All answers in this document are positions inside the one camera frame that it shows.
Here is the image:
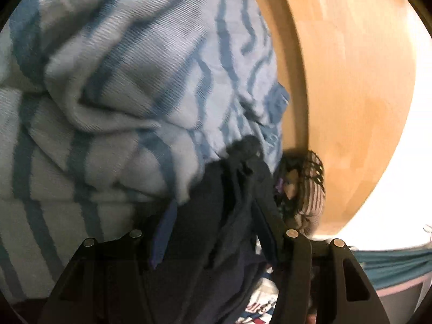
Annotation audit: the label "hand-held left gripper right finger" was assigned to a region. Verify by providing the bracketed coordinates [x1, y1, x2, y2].
[252, 189, 393, 324]

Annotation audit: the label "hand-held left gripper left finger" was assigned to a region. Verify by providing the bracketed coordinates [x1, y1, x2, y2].
[37, 202, 178, 324]

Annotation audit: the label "navy blue collared shirt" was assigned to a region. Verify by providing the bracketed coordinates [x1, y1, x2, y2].
[135, 135, 281, 324]

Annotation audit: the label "folded black clothes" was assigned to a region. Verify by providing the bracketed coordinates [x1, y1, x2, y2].
[273, 152, 321, 223]

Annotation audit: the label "star striped quilt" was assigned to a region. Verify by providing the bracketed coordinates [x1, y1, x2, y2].
[236, 270, 281, 324]

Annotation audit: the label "teal curtain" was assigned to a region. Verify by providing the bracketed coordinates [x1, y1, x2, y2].
[351, 248, 432, 291]

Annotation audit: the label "light blue striped hoodie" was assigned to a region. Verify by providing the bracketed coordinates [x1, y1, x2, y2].
[0, 0, 291, 306]

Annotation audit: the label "wooden headboard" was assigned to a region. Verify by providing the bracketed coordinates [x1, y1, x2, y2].
[241, 0, 426, 240]

